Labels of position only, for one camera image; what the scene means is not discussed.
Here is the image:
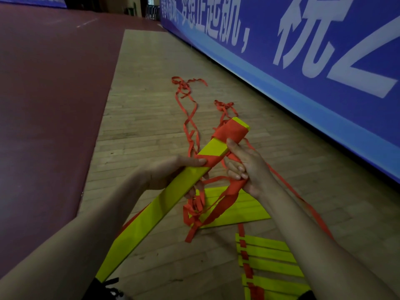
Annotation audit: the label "person's right hand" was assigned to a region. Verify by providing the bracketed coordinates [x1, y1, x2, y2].
[224, 138, 276, 201]

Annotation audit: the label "person's left hand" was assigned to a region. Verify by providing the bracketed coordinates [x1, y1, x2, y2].
[144, 154, 209, 199]

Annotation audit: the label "red webbing strap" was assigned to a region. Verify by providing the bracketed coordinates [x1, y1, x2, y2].
[171, 76, 334, 244]

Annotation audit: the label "bundle of yellow ladder rungs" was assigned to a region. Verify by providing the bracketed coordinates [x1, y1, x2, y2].
[95, 116, 251, 283]

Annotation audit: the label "person's right forearm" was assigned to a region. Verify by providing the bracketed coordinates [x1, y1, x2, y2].
[257, 180, 400, 300]

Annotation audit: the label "person's left forearm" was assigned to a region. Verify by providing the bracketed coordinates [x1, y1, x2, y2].
[0, 170, 151, 300]

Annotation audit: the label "pile of loose yellow rungs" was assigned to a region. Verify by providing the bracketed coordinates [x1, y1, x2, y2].
[192, 185, 271, 229]

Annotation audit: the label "large blue banner white characters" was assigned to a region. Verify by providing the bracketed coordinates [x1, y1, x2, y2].
[158, 0, 400, 185]

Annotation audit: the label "small blue banner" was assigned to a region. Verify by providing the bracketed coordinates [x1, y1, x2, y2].
[0, 0, 67, 9]

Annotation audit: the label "yellow rungs on red strap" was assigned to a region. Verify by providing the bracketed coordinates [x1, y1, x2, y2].
[234, 223, 312, 300]

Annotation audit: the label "dark metal frame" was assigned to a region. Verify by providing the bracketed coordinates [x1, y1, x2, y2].
[145, 4, 161, 21]

